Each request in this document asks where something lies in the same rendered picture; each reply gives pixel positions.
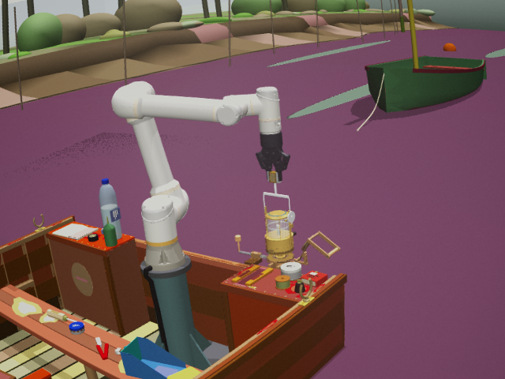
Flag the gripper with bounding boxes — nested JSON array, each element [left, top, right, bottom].
[[255, 132, 292, 174]]

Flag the white lantern bail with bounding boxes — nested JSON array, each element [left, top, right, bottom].
[[261, 191, 293, 222]]

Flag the brass stern lantern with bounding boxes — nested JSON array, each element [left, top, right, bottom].
[[263, 208, 297, 265]]

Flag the wooden dinghy hull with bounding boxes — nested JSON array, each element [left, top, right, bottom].
[[0, 215, 348, 379]]

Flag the red clip tool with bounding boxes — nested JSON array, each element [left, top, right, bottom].
[[94, 336, 110, 361]]

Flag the brass crank lever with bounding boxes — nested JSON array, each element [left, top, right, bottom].
[[234, 235, 262, 265]]

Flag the white round tin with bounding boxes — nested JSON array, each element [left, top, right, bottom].
[[279, 261, 303, 280]]

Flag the yellow latch bars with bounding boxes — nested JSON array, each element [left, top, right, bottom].
[[231, 265, 274, 288]]

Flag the clear plastic water bottle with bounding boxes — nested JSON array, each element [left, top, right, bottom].
[[99, 178, 123, 240]]

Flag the green sailing boat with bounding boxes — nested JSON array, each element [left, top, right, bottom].
[[364, 0, 488, 114]]

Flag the green bottle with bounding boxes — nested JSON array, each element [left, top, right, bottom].
[[103, 216, 118, 248]]

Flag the white notepad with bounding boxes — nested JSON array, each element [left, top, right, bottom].
[[51, 223, 99, 240]]

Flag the brown locker box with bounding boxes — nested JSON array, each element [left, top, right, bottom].
[[46, 221, 150, 336]]

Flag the blue bailer scoop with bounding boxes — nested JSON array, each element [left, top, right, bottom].
[[118, 336, 203, 379]]

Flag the green bush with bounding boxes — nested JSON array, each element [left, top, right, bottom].
[[16, 12, 64, 52]]

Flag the cream rag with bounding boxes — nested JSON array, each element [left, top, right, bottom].
[[11, 296, 41, 317]]

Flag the white mooring rope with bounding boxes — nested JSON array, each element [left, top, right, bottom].
[[356, 73, 386, 132]]

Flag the red switch box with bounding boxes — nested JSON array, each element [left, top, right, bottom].
[[302, 270, 328, 287]]

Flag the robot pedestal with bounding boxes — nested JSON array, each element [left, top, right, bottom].
[[140, 263, 217, 370]]

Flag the black cable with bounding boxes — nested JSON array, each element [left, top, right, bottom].
[[143, 265, 170, 352]]

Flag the wooden handled screwdriver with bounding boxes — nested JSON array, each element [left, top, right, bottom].
[[45, 310, 76, 324]]

